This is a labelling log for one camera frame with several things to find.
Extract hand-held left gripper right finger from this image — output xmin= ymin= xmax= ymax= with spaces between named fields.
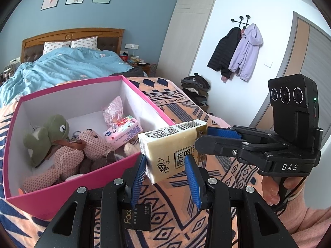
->
xmin=184 ymin=154 xmax=294 ymax=248

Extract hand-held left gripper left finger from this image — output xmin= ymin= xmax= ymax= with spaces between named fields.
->
xmin=34 ymin=154 xmax=148 ymax=248

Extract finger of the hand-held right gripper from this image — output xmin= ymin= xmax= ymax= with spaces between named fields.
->
xmin=194 ymin=134 xmax=267 ymax=164
xmin=207 ymin=126 xmax=243 ymax=141

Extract cream teddy bear plaid bow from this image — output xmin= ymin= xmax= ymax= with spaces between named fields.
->
xmin=114 ymin=137 xmax=141 ymax=158

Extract beige tissue packet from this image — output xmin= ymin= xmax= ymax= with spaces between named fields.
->
xmin=138 ymin=119 xmax=209 ymax=185

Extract pink floral tissue packet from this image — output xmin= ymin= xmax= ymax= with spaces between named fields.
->
xmin=103 ymin=116 xmax=143 ymax=150

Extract pink cardboard box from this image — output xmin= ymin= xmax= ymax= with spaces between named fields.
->
xmin=4 ymin=75 xmax=176 ymax=220

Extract green frog plush toy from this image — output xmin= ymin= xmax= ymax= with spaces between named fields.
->
xmin=23 ymin=114 xmax=70 ymax=168

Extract person's right forearm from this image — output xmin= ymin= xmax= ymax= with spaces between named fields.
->
xmin=278 ymin=186 xmax=331 ymax=248

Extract person's right hand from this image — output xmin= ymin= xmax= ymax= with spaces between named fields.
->
xmin=262 ymin=176 xmax=308 ymax=206

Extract black tissue packet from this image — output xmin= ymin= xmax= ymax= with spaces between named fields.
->
xmin=124 ymin=204 xmax=152 ymax=231

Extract pile of dark clothes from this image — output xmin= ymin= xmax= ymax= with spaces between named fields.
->
xmin=180 ymin=74 xmax=210 ymax=114

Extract orange blue patterned blanket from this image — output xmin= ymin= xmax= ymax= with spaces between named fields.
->
xmin=0 ymin=76 xmax=280 ymax=248

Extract pink cellophane packet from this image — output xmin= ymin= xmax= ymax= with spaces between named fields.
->
xmin=102 ymin=95 xmax=125 ymax=131

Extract pink knit teddy bear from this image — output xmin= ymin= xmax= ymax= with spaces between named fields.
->
xmin=23 ymin=129 xmax=115 ymax=193

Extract black jacket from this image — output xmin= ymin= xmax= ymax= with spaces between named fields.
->
xmin=207 ymin=27 xmax=242 ymax=79

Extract lilac jacket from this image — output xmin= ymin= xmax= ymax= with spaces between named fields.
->
xmin=228 ymin=23 xmax=264 ymax=82

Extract beige sliding door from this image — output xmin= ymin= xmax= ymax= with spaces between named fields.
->
xmin=249 ymin=12 xmax=331 ymax=135

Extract beige tall cabinet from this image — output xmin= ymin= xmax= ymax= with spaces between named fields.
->
xmin=155 ymin=0 xmax=220 ymax=83

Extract wooden nightstand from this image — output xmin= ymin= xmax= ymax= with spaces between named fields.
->
xmin=128 ymin=62 xmax=152 ymax=77

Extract light blue duvet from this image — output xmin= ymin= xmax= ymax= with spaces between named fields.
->
xmin=0 ymin=47 xmax=133 ymax=106

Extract wooden bed headboard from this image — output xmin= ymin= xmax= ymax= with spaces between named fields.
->
xmin=21 ymin=28 xmax=125 ymax=64

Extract white dotted pillow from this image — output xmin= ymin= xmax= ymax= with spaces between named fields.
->
xmin=71 ymin=37 xmax=98 ymax=50
xmin=43 ymin=41 xmax=71 ymax=55

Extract metal keychain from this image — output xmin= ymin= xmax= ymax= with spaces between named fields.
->
xmin=68 ymin=130 xmax=81 ymax=144

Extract black wall coat hooks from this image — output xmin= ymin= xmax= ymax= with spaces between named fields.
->
xmin=230 ymin=15 xmax=251 ymax=29

